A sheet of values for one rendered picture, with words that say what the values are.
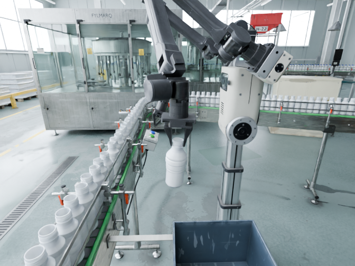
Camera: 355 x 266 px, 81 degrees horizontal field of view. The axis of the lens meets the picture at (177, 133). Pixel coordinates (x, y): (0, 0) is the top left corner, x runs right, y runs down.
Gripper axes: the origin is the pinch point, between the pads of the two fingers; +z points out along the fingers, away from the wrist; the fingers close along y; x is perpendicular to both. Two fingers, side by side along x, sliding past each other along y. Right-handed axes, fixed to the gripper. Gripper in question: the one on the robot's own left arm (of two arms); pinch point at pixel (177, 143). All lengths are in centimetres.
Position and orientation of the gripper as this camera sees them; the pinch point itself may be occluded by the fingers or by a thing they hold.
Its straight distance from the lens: 66.4
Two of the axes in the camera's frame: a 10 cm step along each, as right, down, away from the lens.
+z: -0.3, 9.3, 3.7
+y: 10.0, 0.4, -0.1
